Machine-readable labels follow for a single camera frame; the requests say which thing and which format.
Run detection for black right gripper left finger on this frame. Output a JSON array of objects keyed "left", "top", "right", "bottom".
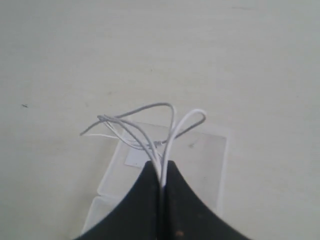
[{"left": 77, "top": 161, "right": 159, "bottom": 240}]

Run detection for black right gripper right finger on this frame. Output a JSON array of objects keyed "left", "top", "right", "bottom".
[{"left": 162, "top": 160, "right": 248, "bottom": 240}]

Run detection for clear plastic hinged case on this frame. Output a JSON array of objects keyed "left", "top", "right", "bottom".
[{"left": 81, "top": 123, "right": 231, "bottom": 233}]

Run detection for white wired earphones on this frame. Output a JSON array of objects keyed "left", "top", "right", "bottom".
[{"left": 79, "top": 101, "right": 207, "bottom": 191}]

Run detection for white sticker in case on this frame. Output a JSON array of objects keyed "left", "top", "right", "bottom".
[{"left": 124, "top": 148, "right": 150, "bottom": 169}]

